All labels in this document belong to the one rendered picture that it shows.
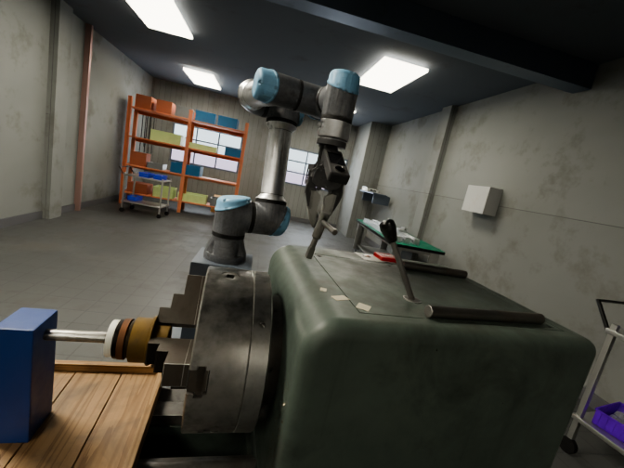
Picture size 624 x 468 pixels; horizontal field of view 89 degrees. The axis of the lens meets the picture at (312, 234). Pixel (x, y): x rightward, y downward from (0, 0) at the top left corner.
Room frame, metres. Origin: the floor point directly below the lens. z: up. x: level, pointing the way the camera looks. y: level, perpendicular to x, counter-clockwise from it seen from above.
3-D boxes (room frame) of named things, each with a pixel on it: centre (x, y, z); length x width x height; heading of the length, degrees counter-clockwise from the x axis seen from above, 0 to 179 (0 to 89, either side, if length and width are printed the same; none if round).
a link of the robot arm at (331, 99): (0.79, 0.00, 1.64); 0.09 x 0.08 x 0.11; 25
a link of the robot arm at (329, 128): (0.79, 0.00, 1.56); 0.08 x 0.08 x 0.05
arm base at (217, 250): (1.12, 0.30, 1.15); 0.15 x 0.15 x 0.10
